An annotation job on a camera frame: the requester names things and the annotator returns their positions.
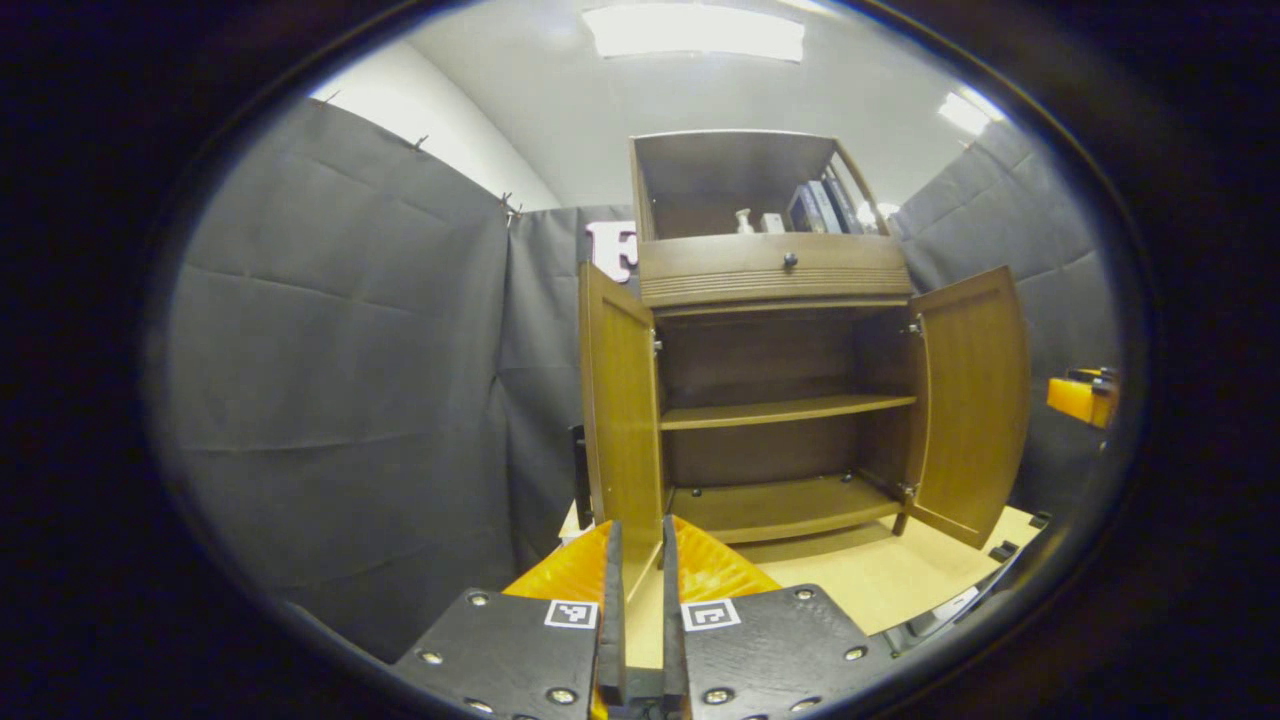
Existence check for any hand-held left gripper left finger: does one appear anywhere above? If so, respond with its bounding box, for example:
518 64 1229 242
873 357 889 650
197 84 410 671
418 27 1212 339
392 518 628 720

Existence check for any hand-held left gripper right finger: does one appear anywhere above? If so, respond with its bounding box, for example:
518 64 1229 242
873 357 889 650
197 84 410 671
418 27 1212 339
660 515 896 720

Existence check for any wooden shoe cabinet door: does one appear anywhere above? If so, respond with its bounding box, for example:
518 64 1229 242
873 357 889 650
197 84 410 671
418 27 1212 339
578 262 666 601
893 265 1031 551

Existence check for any wooden double-door shoe cabinet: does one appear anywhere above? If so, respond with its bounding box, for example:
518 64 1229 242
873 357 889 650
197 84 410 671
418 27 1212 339
578 130 1031 551

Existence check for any wooden cabinet drawer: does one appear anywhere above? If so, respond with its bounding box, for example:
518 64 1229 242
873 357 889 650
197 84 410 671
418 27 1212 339
638 234 913 308

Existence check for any wooden inner shelf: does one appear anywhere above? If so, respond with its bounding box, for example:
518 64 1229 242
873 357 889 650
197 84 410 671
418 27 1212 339
660 393 918 432

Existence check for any dark upright book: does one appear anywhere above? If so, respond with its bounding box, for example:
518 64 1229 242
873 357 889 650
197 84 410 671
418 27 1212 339
825 177 864 234

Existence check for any small ceiling light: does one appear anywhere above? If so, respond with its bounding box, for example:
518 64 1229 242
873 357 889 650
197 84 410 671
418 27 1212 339
938 95 991 136

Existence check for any pale grey upright book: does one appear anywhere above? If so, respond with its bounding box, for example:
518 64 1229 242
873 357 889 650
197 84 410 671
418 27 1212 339
808 180 844 234

